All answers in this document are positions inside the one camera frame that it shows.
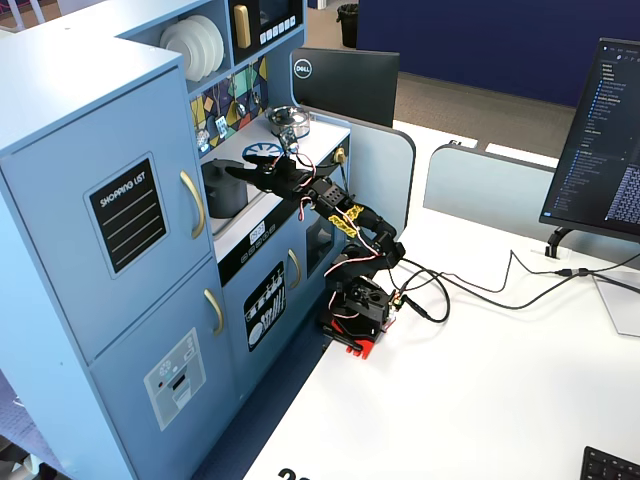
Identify gold fridge door handle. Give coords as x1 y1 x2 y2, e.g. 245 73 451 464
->
179 169 208 241
202 287 226 338

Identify black Dell monitor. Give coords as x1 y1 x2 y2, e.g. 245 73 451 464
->
289 47 401 129

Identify gray plastic pot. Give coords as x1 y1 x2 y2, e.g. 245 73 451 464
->
201 177 250 220

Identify gold dishwasher handle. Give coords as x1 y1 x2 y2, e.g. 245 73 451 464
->
286 247 303 291

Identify black keyboard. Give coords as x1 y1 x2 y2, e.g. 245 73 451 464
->
579 445 640 480

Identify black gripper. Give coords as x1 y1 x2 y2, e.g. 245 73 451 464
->
224 154 332 201

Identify gray ice dispenser sticker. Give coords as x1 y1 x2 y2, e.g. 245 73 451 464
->
143 326 208 433

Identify red robot base clamp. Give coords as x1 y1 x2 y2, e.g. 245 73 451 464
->
319 309 396 362

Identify black trash bin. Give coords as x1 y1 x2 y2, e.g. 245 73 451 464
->
336 3 361 50

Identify shiny steel pot lid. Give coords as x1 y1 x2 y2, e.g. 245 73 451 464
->
266 104 308 127

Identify computer monitor showing code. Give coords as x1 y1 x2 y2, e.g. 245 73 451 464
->
538 37 640 245

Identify looped black cable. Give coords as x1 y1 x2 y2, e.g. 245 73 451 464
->
397 268 452 324

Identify black shopping list board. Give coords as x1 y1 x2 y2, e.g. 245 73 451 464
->
88 158 168 276

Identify gray pot lid with knob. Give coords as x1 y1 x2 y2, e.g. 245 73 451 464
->
201 159 250 187

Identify oven door with window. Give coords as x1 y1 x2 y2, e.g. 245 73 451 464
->
303 209 351 281

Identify light blue desk divider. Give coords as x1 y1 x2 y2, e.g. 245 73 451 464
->
422 143 640 264
348 118 418 242

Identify white plate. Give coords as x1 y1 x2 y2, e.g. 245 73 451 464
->
192 13 227 72
177 17 220 77
159 22 212 84

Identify blue toy kitchen unit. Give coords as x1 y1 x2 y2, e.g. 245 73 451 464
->
0 0 352 480

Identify dishwasher door with dish print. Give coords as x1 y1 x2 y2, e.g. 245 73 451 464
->
221 219 321 401

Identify fridge door with shopping list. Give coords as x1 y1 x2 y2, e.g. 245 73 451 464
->
0 67 215 365

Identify black toy microwave door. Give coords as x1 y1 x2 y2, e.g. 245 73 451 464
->
228 0 307 66

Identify fridge door with ice dispenser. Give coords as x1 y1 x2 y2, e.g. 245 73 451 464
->
88 254 240 480

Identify gold microwave handle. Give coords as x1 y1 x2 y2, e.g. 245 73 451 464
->
232 4 253 50

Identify long black cable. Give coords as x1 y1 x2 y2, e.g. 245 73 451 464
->
399 248 640 312

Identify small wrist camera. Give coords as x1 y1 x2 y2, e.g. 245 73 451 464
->
277 124 302 154

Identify gray toy sink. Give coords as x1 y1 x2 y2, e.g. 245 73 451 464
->
209 192 281 241

